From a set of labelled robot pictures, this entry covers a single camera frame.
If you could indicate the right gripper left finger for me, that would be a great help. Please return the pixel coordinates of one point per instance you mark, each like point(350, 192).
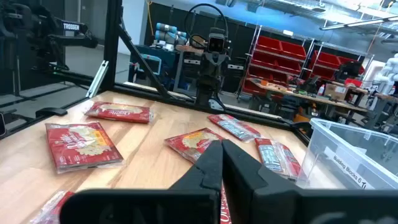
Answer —
point(205, 168)

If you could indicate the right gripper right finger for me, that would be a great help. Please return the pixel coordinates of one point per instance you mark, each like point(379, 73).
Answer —
point(245, 174)

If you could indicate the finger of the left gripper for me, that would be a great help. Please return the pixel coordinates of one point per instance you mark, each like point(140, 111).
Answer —
point(221, 72)
point(211, 72)

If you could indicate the red Orville popcorn bag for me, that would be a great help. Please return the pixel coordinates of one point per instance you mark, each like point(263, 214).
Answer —
point(189, 144)
point(276, 157)
point(119, 112)
point(49, 208)
point(234, 127)
point(225, 208)
point(81, 146)

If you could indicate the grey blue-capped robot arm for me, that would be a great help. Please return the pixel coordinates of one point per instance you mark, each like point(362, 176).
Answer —
point(168, 34)

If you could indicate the black Trossen-labelled robot arm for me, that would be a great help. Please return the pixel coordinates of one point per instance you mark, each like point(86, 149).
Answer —
point(46, 34)

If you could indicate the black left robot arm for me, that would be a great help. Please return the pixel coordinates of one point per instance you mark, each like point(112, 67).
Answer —
point(210, 91)

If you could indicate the dark blue cabinet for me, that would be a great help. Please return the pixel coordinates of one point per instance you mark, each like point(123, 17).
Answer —
point(168, 77)

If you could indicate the shelf rack with red bins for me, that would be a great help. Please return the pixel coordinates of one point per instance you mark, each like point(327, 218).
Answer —
point(326, 60)
point(273, 53)

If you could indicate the teal-framed teach pendant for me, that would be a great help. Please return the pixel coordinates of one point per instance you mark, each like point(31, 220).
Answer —
point(151, 63)

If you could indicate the cluttered wooden workbench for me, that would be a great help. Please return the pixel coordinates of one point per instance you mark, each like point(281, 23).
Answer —
point(311, 96)

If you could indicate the white plastic bottle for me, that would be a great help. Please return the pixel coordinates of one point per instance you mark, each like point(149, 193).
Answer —
point(321, 90)

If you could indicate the clear plastic storage bin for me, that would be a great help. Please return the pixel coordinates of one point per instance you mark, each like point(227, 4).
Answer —
point(348, 155)

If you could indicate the cardboard box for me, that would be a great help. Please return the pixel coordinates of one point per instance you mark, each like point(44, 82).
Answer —
point(335, 91)

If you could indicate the black machine on workbench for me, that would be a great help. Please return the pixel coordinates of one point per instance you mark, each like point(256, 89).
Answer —
point(349, 70)

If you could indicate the long ceiling light fixture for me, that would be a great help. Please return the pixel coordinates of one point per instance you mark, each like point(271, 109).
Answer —
point(357, 22)

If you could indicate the black plastic foot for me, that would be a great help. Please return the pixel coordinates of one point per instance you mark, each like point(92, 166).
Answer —
point(51, 112)

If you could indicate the white robot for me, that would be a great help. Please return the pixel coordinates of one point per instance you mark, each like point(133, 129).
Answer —
point(387, 74)

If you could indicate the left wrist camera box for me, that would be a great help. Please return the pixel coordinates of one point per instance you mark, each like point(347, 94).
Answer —
point(216, 42)

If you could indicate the silver aluminium bracket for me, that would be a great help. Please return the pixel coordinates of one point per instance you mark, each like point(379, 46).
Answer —
point(97, 79)

